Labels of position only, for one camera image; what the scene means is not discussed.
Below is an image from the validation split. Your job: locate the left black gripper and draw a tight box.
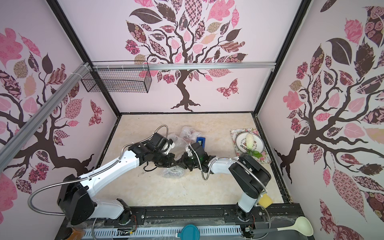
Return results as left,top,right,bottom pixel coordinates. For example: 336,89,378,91
151,149,178,168

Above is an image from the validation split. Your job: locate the blue tape dispenser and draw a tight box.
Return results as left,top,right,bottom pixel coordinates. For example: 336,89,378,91
197,137,206,148

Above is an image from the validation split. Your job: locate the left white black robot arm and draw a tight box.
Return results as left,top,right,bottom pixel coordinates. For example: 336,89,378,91
58,143,175,226

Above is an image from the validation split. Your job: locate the right flexible metal conduit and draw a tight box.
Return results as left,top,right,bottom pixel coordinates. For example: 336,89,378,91
188,143,271,229

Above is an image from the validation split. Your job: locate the flexible metal conduit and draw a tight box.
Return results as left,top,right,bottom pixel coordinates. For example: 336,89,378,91
27,124,169,217
188,143,271,229

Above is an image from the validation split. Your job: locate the white artificial rose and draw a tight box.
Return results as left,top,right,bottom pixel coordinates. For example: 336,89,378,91
246,133,263,159

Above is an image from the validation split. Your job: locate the round white plate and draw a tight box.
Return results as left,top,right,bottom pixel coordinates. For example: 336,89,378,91
235,132,265,154

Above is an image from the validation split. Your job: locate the floral square placemat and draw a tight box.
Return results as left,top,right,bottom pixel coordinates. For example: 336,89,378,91
230,128,272,164

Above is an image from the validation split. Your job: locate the teal round lid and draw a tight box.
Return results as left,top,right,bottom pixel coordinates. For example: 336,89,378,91
176,225,201,240

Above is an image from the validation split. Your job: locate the left flexible metal conduit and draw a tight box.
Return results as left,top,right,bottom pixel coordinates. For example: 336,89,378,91
27,124,169,217

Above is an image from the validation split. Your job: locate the yellow green sponge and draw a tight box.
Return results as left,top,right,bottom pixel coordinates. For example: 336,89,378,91
258,194,273,209

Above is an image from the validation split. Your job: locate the brown jar black lid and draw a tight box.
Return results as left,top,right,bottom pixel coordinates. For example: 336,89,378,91
61,228,85,240

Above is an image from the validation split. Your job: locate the cream plastic ladle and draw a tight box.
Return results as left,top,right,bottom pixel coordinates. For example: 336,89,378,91
250,216,314,239

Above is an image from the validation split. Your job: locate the white slotted cable duct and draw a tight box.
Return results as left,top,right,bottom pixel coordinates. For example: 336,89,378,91
83,225,242,240

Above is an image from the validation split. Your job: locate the black wire basket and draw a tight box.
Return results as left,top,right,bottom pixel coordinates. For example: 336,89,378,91
82,60,152,93

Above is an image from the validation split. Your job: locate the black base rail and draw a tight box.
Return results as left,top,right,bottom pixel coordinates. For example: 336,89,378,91
55,204,306,240

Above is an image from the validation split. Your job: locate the rear aluminium frame bar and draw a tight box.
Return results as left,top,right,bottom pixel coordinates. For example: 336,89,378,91
92,62,276,71

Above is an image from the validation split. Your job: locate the aluminium frame bar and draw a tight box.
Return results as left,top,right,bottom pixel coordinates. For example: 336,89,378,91
1,62,91,171
92,62,276,71

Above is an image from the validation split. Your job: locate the left aluminium frame bar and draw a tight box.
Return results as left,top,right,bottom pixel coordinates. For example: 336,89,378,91
1,62,91,171

